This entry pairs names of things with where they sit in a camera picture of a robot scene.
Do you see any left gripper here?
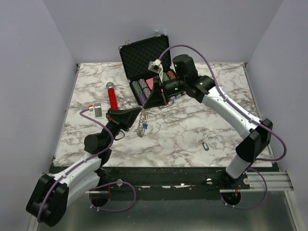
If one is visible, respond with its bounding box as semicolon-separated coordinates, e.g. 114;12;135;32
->
102;106;141;148

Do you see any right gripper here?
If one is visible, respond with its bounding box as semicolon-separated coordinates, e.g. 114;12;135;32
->
143;77;186;110

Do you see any metal disc with keyrings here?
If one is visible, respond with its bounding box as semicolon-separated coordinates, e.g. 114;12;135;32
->
136;109;148;138

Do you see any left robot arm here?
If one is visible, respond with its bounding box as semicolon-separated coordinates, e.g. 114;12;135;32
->
26;107;141;227

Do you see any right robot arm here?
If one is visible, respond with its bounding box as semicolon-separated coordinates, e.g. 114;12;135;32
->
148;54;273;189

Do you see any pink playing cards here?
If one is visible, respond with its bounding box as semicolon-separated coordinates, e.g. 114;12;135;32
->
146;78;154;90

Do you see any red microphone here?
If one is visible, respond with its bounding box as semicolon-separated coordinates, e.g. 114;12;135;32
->
106;82;118;110

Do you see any black poker chip case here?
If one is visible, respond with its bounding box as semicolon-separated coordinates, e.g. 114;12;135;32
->
119;34;185;109

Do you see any key with black tag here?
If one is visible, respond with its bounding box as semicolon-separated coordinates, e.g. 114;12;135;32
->
197;139;209;152

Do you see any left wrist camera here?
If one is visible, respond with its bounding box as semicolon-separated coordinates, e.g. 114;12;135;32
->
88;103;103;118

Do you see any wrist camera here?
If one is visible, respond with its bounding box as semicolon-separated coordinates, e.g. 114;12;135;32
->
148;59;163;82
88;103;103;118

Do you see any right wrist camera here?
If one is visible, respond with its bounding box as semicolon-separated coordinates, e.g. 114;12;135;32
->
148;59;163;82

